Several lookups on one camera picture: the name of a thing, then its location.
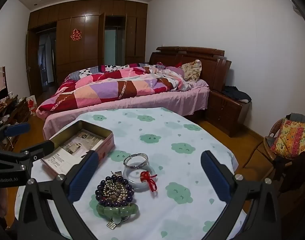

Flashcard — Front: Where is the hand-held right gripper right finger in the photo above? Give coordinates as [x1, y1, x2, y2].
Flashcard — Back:
[200, 150, 281, 240]

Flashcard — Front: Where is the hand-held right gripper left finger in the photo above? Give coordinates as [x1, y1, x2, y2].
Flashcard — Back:
[16, 150, 99, 240]

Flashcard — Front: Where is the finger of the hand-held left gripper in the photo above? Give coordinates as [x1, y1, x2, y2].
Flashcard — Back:
[19, 139, 56, 172]
[0, 122, 31, 143]

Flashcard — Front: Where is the dark purple bead bracelet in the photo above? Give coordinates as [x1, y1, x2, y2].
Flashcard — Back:
[95, 175, 135, 207]

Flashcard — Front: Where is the pearl bead necklace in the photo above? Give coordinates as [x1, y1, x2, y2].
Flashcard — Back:
[102, 179, 130, 203]

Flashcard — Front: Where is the pink metal tin box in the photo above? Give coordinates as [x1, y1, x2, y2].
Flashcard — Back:
[41, 120, 115, 178]

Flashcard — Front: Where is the pale jade bangle red string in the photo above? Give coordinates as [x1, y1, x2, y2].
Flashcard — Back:
[122, 164, 158, 193]

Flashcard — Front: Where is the silver metal bangle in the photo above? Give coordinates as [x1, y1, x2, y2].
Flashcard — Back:
[123, 153, 148, 168]

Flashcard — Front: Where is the wooden television stand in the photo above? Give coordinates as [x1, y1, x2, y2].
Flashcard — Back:
[0, 95, 30, 150]

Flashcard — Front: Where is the red white paper bag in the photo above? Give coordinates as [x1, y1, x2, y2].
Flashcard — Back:
[27, 95, 37, 117]

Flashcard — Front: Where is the printed paper booklet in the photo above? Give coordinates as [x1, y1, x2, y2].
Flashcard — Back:
[42, 129, 106, 174]

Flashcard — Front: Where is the silver metal watch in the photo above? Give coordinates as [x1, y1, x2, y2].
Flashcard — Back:
[106, 170, 130, 230]

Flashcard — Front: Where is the wicker chair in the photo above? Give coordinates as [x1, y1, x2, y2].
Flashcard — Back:
[242, 116, 305, 200]

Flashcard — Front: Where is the wooden nightstand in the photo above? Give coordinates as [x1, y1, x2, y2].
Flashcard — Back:
[206, 90, 250, 138]

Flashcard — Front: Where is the white green cloud tablecloth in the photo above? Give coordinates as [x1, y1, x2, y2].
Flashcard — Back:
[14, 107, 239, 240]

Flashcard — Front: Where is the dark garment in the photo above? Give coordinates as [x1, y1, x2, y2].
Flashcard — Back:
[274, 151, 305, 193]

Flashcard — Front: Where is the patchwork pink red quilt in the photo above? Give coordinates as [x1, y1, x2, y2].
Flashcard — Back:
[37, 64, 193, 113]

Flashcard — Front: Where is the dark clothes pile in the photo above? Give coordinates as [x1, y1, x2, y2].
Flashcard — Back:
[222, 86, 252, 103]

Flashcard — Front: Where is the colourful patterned cushion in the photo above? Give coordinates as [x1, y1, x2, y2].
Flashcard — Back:
[270, 119, 305, 159]

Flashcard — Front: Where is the brown wooden wardrobe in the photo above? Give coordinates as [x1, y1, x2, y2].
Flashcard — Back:
[26, 0, 149, 98]

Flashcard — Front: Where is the wooden bed pink sheet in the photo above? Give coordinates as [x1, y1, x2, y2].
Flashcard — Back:
[36, 46, 233, 140]

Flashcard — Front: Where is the floral pillow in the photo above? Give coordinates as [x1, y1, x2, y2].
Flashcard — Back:
[180, 59, 202, 82]

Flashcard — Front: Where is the green jade bead bracelet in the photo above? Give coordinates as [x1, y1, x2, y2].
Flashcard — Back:
[96, 202, 139, 224]

